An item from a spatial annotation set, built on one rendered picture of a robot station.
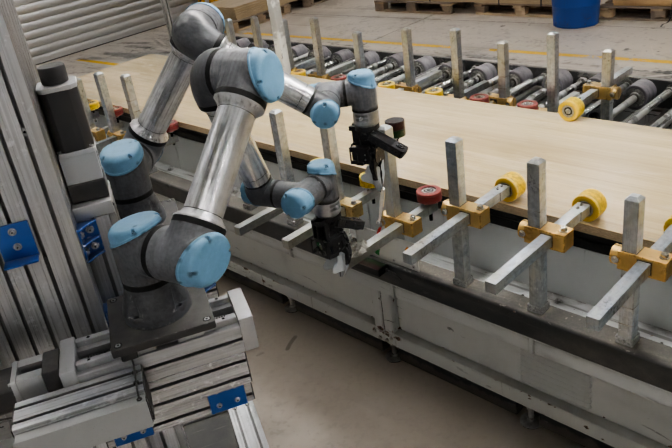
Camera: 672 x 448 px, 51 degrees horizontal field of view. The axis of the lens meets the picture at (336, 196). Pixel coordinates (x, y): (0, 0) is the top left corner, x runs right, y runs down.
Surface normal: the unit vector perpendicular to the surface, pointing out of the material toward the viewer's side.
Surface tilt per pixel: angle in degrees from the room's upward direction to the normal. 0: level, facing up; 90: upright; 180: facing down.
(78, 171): 90
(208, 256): 95
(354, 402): 0
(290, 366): 0
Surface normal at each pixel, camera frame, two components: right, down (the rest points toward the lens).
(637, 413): -0.69, 0.42
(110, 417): 0.32, 0.37
